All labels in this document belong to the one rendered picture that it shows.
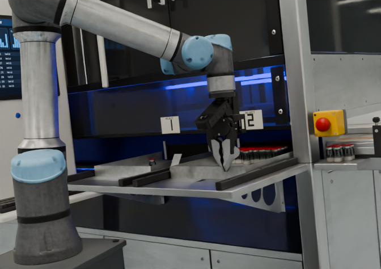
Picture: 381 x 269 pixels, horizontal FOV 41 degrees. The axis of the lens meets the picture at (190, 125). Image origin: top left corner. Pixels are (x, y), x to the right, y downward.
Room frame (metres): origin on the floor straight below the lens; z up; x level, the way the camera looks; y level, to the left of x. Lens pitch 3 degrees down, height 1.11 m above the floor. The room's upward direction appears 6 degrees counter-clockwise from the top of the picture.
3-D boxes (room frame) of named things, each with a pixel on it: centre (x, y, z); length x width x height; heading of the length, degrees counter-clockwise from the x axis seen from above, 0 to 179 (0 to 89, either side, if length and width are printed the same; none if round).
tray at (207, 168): (1.55, -0.13, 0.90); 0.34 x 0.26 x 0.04; 142
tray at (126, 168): (1.76, 0.13, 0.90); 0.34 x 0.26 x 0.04; 141
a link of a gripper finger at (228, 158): (1.37, -0.11, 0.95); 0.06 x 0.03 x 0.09; 141
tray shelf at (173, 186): (1.60, 0.04, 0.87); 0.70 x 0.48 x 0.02; 51
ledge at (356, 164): (1.51, -0.44, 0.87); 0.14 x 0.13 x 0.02; 141
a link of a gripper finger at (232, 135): (1.35, -0.10, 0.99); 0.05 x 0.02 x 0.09; 51
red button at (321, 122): (1.45, -0.38, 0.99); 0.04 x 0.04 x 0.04; 51
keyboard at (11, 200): (1.81, 0.55, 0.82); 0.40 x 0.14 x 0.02; 141
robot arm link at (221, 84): (1.39, -0.09, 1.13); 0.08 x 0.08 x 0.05
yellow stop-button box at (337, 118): (1.48, -0.40, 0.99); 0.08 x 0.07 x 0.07; 141
